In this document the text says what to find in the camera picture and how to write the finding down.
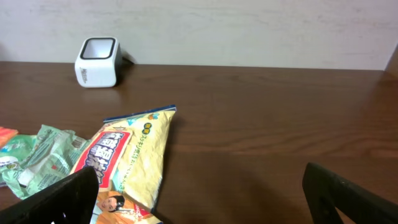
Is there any white barcode scanner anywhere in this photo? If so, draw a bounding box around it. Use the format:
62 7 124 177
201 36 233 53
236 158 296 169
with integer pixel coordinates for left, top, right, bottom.
74 37 134 88

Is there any teal small snack packet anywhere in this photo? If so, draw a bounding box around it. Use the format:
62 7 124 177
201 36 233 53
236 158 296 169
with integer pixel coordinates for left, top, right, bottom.
1 134 37 174

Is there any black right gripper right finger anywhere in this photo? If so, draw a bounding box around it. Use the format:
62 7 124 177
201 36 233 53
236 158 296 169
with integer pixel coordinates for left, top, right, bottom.
302 162 397 224

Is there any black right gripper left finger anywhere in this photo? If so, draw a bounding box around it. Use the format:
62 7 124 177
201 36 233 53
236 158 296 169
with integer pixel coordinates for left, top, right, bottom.
1 167 99 224

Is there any large beige snack bag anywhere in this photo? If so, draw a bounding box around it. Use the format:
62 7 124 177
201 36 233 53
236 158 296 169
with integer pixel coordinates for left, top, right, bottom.
72 105 177 224

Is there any light green snack packet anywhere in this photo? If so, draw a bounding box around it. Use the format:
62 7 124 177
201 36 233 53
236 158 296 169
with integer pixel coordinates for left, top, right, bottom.
1 124 90 200

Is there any orange small snack packet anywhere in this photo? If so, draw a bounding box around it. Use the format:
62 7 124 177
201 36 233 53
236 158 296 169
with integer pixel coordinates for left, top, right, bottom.
0 127 19 148

